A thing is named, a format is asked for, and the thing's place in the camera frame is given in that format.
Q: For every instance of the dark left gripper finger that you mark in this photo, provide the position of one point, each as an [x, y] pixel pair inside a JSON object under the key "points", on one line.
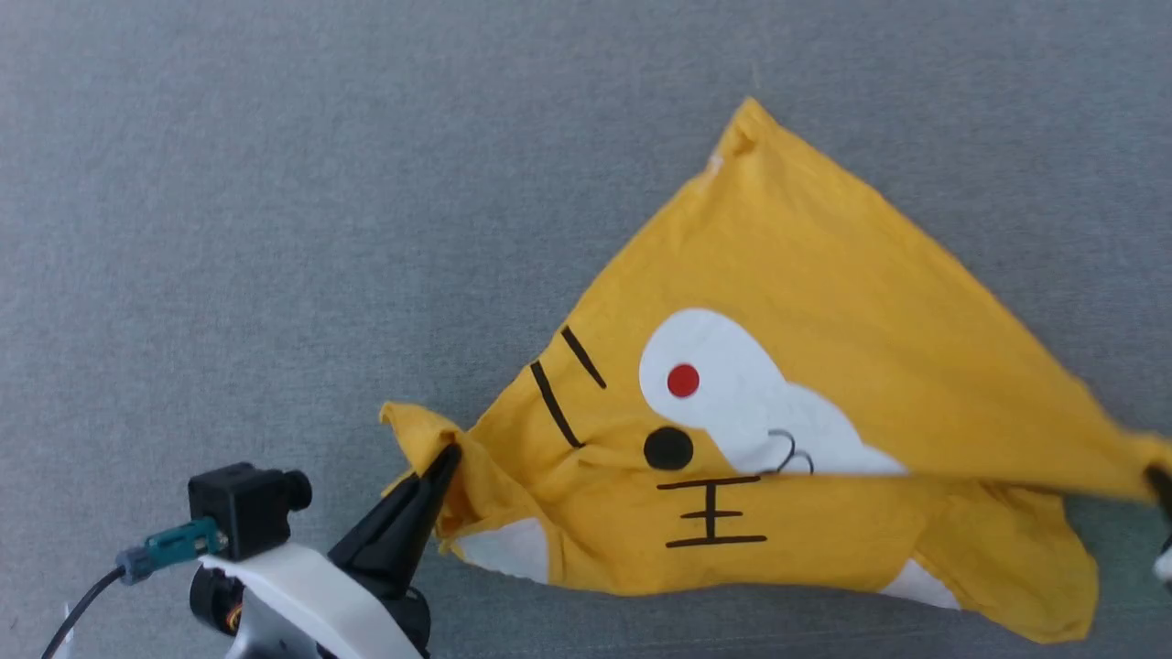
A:
{"points": [[403, 526]]}

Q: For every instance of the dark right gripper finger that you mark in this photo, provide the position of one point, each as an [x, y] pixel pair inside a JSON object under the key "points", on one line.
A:
{"points": [[1164, 485]]}

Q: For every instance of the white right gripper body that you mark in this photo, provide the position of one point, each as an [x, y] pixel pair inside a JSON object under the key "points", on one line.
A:
{"points": [[1166, 563]]}

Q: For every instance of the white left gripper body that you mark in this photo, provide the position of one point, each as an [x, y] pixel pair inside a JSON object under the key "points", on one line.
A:
{"points": [[311, 595]]}

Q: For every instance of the yellow cartoon print shirt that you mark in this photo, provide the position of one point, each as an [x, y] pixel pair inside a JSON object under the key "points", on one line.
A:
{"points": [[824, 302]]}

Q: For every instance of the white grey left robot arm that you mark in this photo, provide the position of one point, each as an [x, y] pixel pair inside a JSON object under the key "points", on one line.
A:
{"points": [[265, 646]]}

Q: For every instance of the grey fabric sofa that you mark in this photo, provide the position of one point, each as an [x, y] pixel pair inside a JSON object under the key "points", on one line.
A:
{"points": [[275, 229]]}

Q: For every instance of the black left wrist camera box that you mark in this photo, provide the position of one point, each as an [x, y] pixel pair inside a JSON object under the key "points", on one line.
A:
{"points": [[243, 508]]}

